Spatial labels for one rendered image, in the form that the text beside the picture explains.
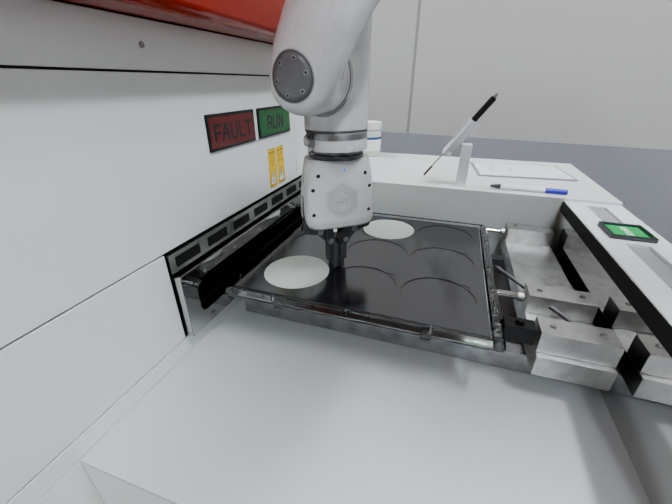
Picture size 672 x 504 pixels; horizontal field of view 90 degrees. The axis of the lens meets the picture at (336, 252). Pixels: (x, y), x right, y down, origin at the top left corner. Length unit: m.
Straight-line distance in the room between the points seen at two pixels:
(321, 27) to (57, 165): 0.26
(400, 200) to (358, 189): 0.30
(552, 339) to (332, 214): 0.31
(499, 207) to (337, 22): 0.52
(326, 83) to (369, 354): 0.35
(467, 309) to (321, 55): 0.34
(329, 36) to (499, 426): 0.44
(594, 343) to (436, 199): 0.42
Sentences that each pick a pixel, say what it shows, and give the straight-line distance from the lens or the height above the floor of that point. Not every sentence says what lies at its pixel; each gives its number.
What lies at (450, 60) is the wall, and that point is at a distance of 2.05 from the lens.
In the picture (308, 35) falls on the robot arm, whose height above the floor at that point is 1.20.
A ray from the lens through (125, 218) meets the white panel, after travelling 0.41.
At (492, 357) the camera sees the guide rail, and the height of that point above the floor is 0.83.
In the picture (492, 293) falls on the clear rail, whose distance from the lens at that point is 0.51.
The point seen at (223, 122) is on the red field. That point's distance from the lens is 0.53.
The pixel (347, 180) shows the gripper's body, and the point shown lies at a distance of 0.46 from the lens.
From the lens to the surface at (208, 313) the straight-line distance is 0.53.
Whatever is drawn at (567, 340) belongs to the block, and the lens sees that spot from 0.46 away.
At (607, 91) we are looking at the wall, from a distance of 2.03.
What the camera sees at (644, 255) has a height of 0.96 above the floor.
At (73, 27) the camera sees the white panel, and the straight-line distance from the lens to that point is 0.40.
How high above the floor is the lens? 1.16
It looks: 27 degrees down
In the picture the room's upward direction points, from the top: straight up
